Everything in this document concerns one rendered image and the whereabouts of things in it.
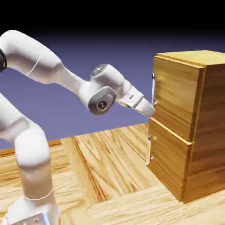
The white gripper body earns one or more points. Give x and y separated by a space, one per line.
144 106

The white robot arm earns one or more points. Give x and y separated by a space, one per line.
35 61

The large light wooden door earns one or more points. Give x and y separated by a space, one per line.
175 91

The small light wooden door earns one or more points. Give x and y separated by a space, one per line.
168 156

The light wooden cabinet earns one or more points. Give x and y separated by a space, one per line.
202 123

